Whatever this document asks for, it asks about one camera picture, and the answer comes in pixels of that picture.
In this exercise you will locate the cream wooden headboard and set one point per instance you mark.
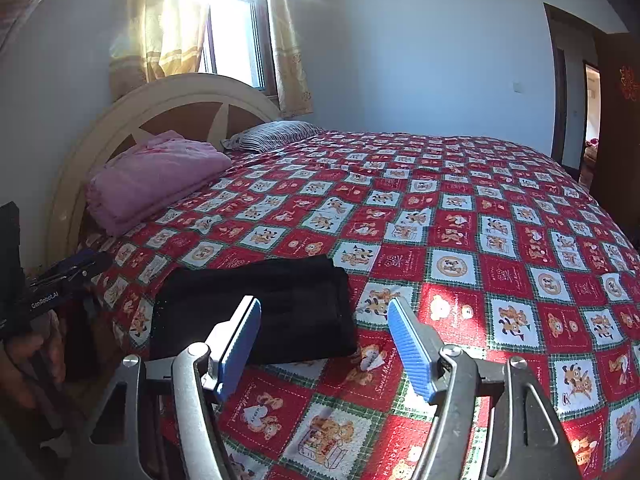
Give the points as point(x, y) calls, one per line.
point(200, 107)

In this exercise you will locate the red paper door decoration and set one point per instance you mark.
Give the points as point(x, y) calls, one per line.
point(629, 85)

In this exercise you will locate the brown door frame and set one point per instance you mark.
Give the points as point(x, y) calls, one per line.
point(577, 83)

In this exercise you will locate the grey striped pillow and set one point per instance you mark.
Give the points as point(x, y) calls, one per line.
point(270, 136)

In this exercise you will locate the window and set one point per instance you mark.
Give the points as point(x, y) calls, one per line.
point(237, 43)

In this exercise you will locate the brown wooden door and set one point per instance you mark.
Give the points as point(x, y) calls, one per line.
point(616, 182)

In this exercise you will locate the yellow patterned curtain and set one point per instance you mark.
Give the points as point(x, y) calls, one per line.
point(294, 96)

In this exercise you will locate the yellow curtain left side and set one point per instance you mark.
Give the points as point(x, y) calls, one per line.
point(161, 38)

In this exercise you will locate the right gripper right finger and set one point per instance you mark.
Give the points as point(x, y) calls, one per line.
point(525, 439)

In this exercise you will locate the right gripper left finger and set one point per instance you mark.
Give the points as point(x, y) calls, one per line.
point(155, 419)

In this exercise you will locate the red patchwork bedspread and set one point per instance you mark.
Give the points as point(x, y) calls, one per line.
point(492, 243)

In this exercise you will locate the pink folded blanket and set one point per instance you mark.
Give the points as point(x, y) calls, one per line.
point(148, 177)

